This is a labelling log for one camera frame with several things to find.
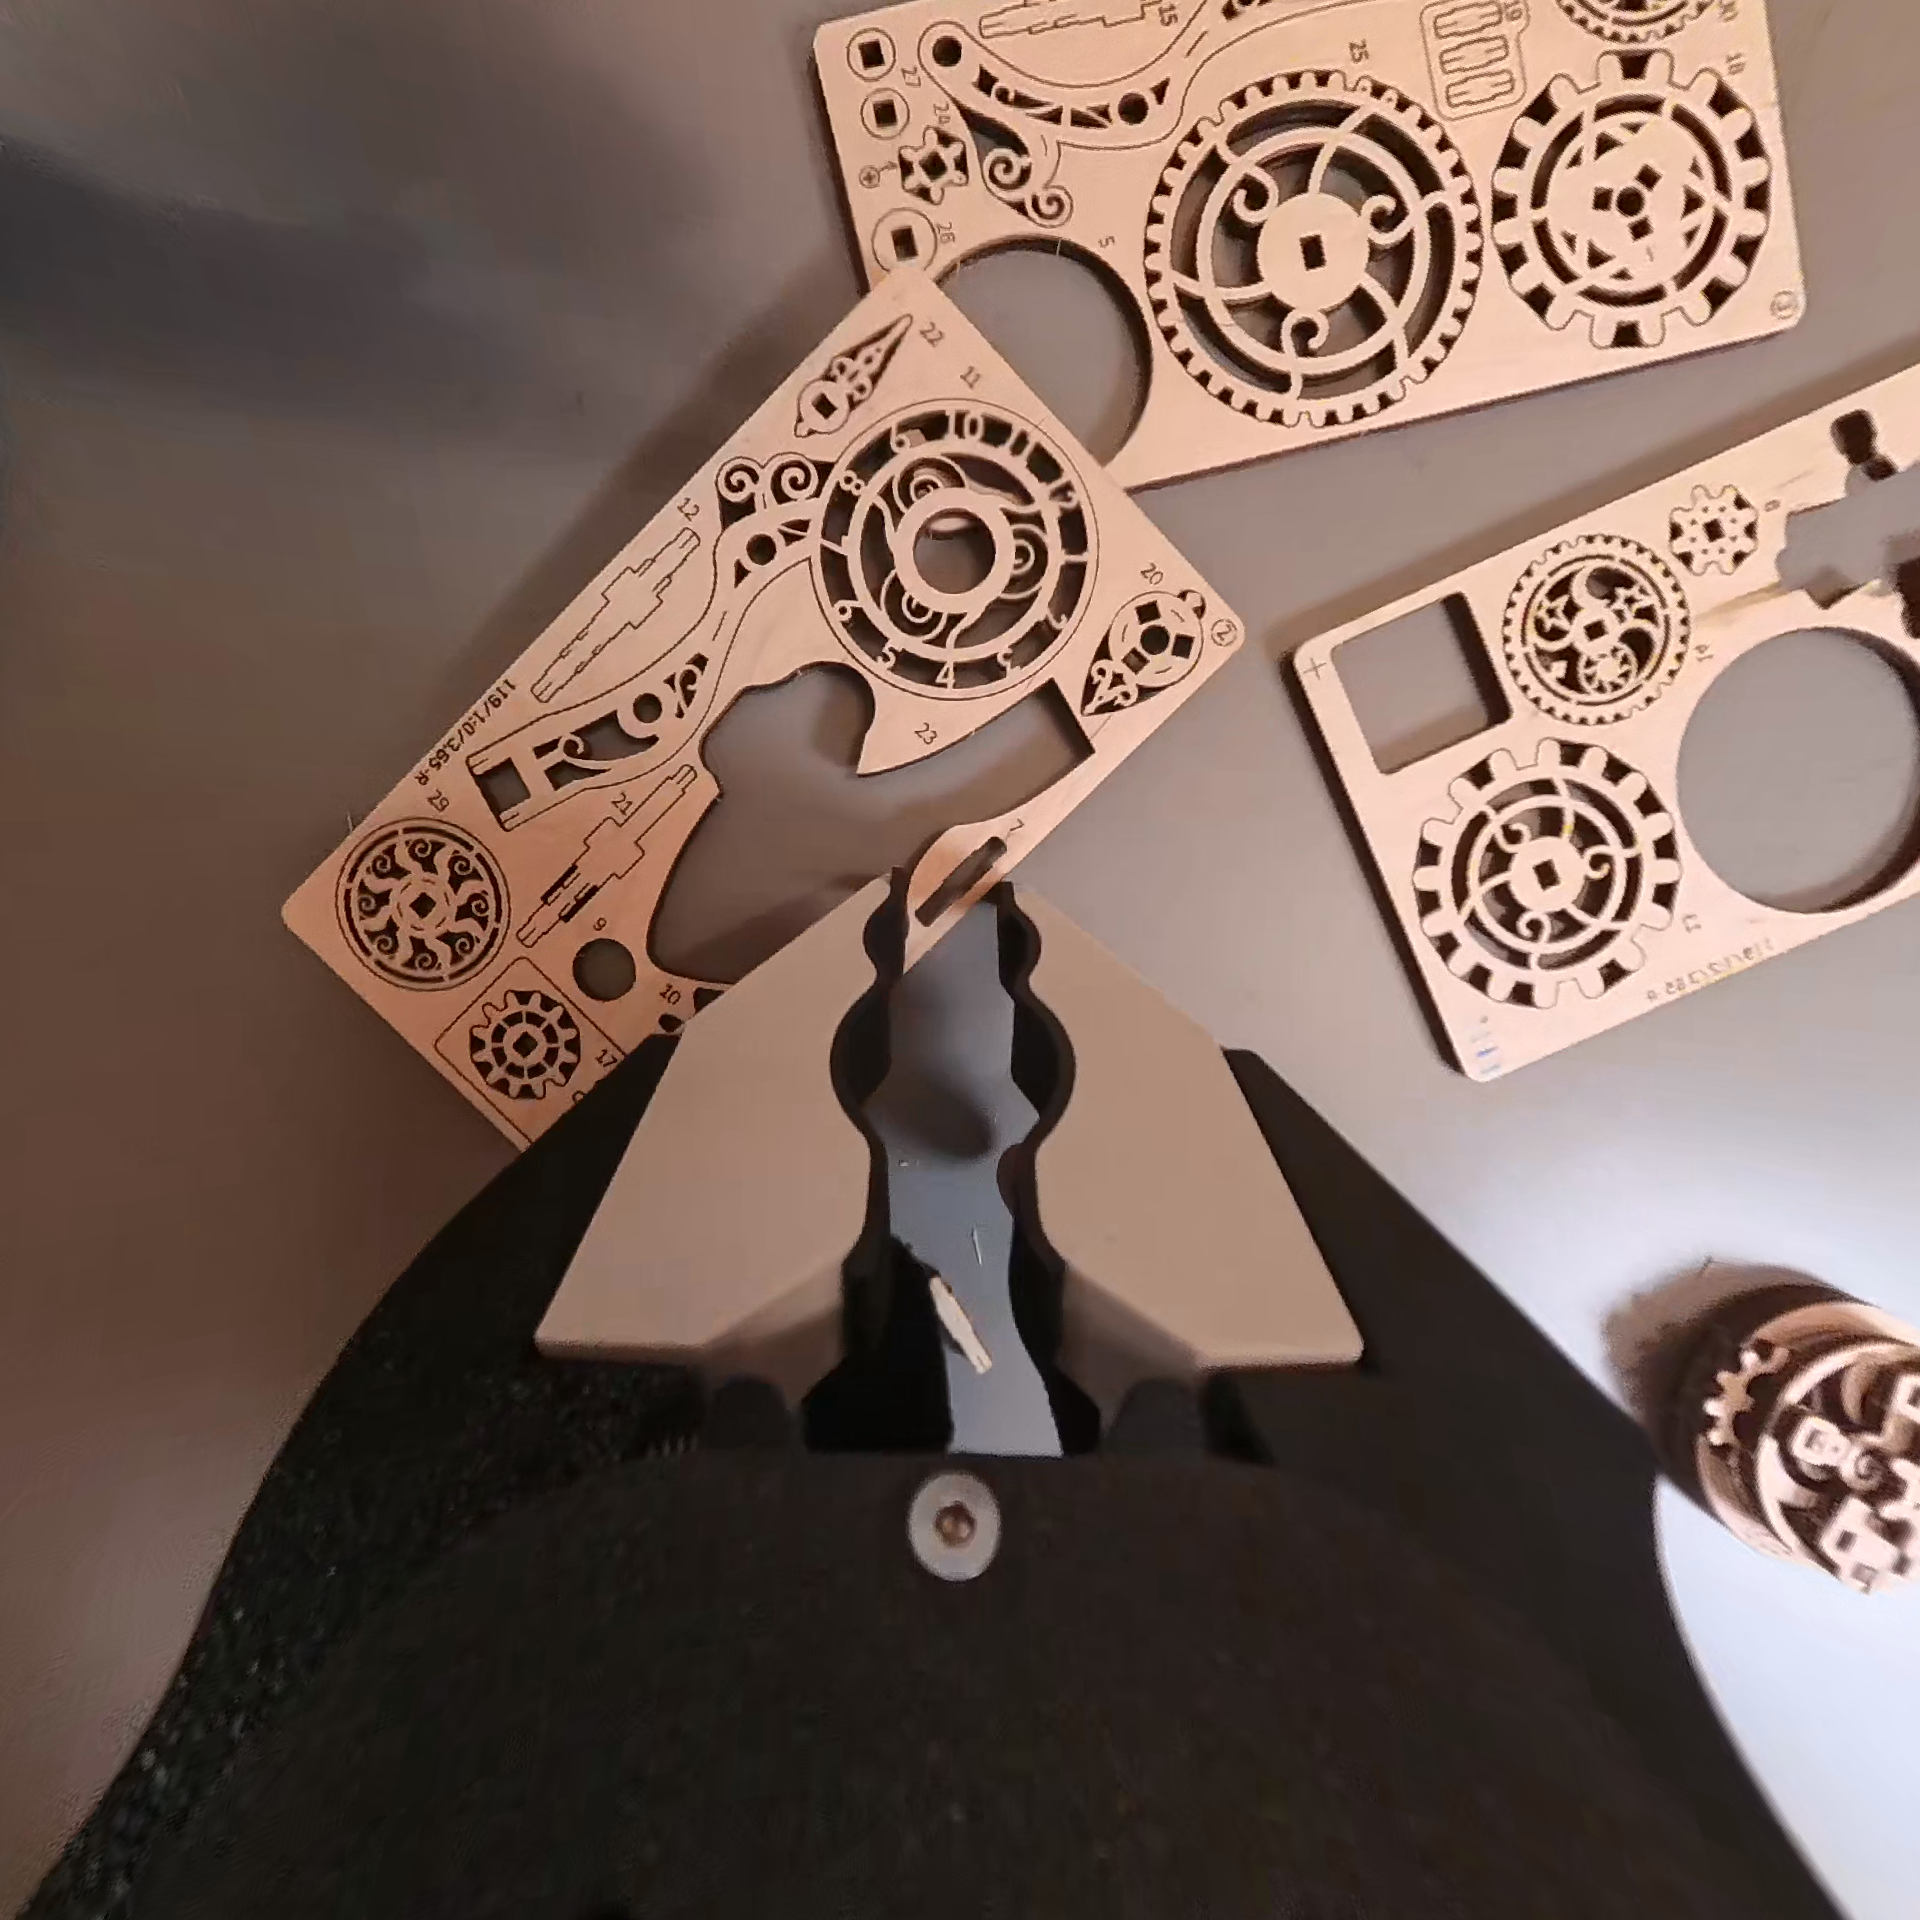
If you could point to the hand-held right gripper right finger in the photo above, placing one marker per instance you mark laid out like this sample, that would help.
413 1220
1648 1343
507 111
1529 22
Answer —
1185 1201

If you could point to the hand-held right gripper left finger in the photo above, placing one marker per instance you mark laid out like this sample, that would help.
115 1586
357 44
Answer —
720 1201

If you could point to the two-hole wooden puzzle sheet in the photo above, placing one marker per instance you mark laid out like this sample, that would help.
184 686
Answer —
1395 931

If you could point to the grey desk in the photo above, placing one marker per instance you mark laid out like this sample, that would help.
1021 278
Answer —
299 600

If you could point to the small wooden chip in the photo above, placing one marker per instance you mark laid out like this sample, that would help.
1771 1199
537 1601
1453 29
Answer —
960 1328

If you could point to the round wooden gear model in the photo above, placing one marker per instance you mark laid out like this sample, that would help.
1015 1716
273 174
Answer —
1799 1426

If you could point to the gear-pattern wooden puzzle sheet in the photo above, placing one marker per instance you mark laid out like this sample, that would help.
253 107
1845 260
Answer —
1110 196

